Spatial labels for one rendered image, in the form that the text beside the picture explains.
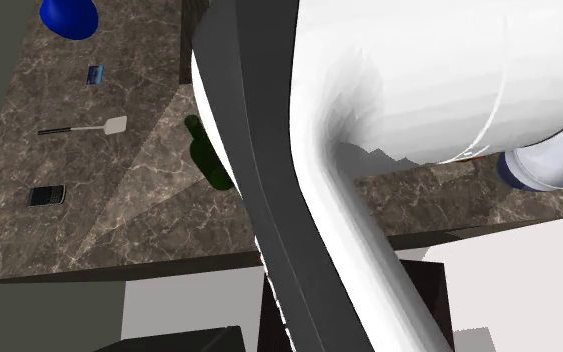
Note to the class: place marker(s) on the blue card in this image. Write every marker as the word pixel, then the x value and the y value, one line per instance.
pixel 95 74

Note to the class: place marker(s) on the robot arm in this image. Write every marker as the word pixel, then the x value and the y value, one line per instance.
pixel 408 73

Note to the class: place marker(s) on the blue vase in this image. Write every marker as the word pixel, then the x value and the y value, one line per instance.
pixel 70 17

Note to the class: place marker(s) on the white and blue bowl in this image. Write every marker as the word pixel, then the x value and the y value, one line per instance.
pixel 549 166

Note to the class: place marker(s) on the dark green glass bottle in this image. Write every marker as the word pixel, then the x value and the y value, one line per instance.
pixel 206 156

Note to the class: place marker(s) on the black phone with keypad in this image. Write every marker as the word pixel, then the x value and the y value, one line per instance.
pixel 46 195

